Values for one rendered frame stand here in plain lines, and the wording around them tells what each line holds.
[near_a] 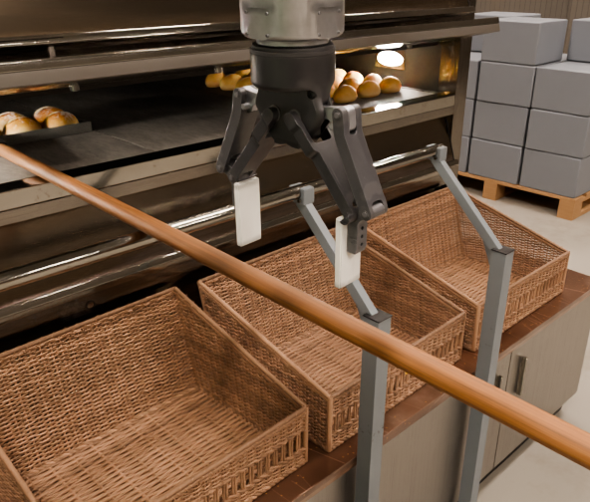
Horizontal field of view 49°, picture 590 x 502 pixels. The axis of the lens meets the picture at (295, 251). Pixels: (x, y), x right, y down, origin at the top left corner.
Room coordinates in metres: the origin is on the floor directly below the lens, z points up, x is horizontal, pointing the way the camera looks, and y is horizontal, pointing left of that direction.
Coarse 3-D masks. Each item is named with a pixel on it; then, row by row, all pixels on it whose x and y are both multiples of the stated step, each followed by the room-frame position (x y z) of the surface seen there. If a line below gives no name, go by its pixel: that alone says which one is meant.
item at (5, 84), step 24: (336, 48) 1.67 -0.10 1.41; (360, 48) 1.77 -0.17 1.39; (384, 48) 2.07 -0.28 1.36; (24, 72) 1.14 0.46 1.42; (48, 72) 1.17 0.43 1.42; (72, 72) 1.19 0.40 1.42; (96, 72) 1.23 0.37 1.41; (120, 72) 1.26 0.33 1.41; (144, 72) 1.29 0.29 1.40; (168, 72) 1.42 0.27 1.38
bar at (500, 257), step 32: (384, 160) 1.47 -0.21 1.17; (416, 160) 1.54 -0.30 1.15; (288, 192) 1.25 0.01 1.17; (192, 224) 1.08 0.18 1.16; (320, 224) 1.25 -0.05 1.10; (480, 224) 1.50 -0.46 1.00; (64, 256) 0.92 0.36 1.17; (96, 256) 0.95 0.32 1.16; (512, 256) 1.46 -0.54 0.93; (0, 288) 0.85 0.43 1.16; (352, 288) 1.17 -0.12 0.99; (384, 320) 1.11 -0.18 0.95; (480, 352) 1.46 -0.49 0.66; (384, 384) 1.12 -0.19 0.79; (384, 416) 1.13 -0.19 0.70; (480, 416) 1.44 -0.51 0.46; (480, 448) 1.44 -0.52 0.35
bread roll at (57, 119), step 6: (54, 114) 1.71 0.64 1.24; (60, 114) 1.71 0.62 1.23; (66, 114) 1.72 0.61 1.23; (72, 114) 1.75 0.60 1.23; (48, 120) 1.69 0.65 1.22; (54, 120) 1.69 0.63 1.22; (60, 120) 1.70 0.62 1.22; (66, 120) 1.71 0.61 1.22; (72, 120) 1.72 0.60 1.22; (42, 126) 1.69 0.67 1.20; (48, 126) 1.68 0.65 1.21; (54, 126) 1.69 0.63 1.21
